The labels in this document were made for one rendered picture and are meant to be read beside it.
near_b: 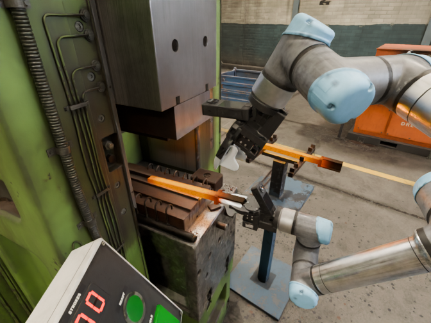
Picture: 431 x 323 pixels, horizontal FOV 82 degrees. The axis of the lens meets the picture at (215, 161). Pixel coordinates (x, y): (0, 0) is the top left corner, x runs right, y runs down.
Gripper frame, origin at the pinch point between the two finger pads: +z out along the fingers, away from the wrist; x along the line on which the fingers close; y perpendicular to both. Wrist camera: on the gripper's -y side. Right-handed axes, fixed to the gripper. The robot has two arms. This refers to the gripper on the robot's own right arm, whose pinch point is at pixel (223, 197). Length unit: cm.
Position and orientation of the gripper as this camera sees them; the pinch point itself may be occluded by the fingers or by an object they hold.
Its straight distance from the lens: 87.5
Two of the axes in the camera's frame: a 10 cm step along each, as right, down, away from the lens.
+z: -9.0, -2.0, 3.9
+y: 0.2, 8.7, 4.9
